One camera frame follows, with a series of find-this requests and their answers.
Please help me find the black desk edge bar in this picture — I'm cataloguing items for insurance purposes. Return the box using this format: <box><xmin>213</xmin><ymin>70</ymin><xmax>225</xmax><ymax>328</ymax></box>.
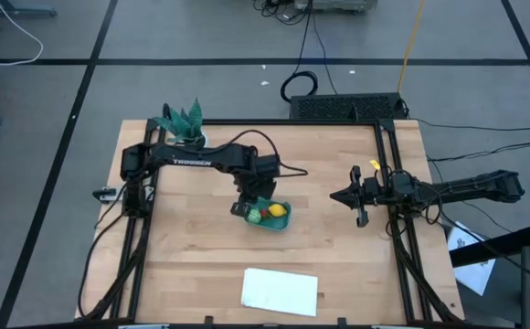
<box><xmin>450</xmin><ymin>223</ymin><xmax>530</xmax><ymax>269</ymax></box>

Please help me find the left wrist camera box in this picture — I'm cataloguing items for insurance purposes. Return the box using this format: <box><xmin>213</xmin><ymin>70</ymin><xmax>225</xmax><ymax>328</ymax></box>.
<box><xmin>256</xmin><ymin>154</ymin><xmax>281</xmax><ymax>178</ymax></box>

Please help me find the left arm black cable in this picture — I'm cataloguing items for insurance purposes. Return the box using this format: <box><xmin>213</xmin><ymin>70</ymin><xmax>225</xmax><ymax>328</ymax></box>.
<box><xmin>209</xmin><ymin>129</ymin><xmax>310</xmax><ymax>179</ymax></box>

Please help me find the white folded cloth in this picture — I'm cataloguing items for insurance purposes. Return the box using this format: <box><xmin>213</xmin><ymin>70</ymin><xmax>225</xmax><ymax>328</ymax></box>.
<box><xmin>240</xmin><ymin>267</ymin><xmax>320</xmax><ymax>318</ymax></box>

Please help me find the grey metal bracket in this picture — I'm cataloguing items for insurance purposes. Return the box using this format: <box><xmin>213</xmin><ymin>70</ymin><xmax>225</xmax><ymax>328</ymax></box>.
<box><xmin>92</xmin><ymin>186</ymin><xmax>124</xmax><ymax>205</ymax></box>

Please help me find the black metal table frame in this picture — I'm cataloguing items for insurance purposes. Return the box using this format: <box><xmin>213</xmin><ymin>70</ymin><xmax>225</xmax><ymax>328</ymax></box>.
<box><xmin>78</xmin><ymin>117</ymin><xmax>465</xmax><ymax>329</ymax></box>

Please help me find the black computer case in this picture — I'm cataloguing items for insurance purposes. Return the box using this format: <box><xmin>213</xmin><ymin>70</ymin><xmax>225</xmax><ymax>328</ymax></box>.
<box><xmin>290</xmin><ymin>92</ymin><xmax>408</xmax><ymax>121</ymax></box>

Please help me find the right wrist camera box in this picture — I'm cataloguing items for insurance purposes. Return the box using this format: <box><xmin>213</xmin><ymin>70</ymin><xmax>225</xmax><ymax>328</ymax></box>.
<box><xmin>388</xmin><ymin>169</ymin><xmax>416</xmax><ymax>198</ymax></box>

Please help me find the tangled black cable bundle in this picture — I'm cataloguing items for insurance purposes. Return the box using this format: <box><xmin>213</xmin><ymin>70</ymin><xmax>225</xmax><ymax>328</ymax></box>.
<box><xmin>251</xmin><ymin>0</ymin><xmax>314</xmax><ymax>25</ymax></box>

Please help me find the white printed paper sheet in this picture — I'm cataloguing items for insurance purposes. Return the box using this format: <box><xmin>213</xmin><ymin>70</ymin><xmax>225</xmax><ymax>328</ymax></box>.
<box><xmin>447</xmin><ymin>221</ymin><xmax>497</xmax><ymax>297</ymax></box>

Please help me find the yellow hanging cable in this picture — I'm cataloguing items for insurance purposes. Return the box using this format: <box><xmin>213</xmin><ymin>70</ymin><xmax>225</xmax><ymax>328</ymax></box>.
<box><xmin>397</xmin><ymin>0</ymin><xmax>427</xmax><ymax>95</ymax></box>

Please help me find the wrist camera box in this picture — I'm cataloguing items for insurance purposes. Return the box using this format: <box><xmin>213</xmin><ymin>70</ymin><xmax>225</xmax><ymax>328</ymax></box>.
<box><xmin>388</xmin><ymin>169</ymin><xmax>416</xmax><ymax>198</ymax></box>
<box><xmin>256</xmin><ymin>154</ymin><xmax>281</xmax><ymax>178</ymax></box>

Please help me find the white floor cable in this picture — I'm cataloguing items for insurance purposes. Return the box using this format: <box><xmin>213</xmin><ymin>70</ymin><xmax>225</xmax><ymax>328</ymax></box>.
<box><xmin>0</xmin><ymin>0</ymin><xmax>45</xmax><ymax>68</ymax></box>

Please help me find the green snake plant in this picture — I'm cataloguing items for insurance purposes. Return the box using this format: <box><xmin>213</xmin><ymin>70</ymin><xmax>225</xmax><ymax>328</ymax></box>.
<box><xmin>153</xmin><ymin>98</ymin><xmax>206</xmax><ymax>145</ymax></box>

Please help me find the coiled black floor cable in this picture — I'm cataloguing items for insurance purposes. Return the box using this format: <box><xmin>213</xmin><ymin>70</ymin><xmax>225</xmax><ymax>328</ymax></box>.
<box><xmin>280</xmin><ymin>0</ymin><xmax>320</xmax><ymax>104</ymax></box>

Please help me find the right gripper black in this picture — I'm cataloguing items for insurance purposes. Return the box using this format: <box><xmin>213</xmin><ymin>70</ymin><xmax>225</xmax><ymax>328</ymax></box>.
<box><xmin>330</xmin><ymin>164</ymin><xmax>390</xmax><ymax>228</ymax></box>

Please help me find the grey box device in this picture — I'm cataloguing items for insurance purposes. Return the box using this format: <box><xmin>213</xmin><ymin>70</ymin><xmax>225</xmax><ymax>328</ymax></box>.
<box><xmin>294</xmin><ymin>0</ymin><xmax>378</xmax><ymax>13</ymax></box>

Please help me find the grey metal stand leg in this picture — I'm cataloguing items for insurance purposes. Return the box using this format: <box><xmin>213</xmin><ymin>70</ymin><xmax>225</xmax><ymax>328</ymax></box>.
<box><xmin>0</xmin><ymin>4</ymin><xmax>58</xmax><ymax>18</ymax></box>

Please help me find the left base black cable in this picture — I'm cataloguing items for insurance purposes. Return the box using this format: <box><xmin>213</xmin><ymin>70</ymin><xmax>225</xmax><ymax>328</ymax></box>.
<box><xmin>77</xmin><ymin>209</ymin><xmax>132</xmax><ymax>319</ymax></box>

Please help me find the green plastic tupperware container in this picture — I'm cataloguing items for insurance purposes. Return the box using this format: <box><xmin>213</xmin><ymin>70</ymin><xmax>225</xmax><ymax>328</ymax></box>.
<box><xmin>244</xmin><ymin>196</ymin><xmax>292</xmax><ymax>233</ymax></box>

